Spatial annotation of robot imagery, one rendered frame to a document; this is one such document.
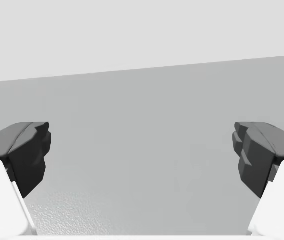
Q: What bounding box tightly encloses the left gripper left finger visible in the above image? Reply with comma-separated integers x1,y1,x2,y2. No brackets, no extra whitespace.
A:
0,121,52,237

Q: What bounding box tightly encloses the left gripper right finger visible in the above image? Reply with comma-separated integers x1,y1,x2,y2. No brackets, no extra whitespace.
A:
232,121,284,237

